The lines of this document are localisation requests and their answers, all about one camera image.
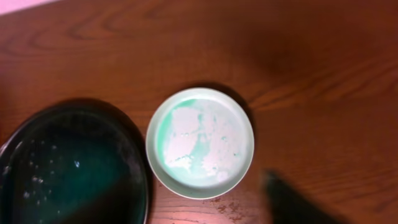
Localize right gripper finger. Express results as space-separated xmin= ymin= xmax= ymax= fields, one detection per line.
xmin=262 ymin=170 xmax=345 ymax=224

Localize round dark green tray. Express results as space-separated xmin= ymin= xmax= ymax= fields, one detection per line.
xmin=1 ymin=103 xmax=149 ymax=223

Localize pale green plate top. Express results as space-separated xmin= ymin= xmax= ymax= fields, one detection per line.
xmin=146 ymin=88 xmax=254 ymax=200

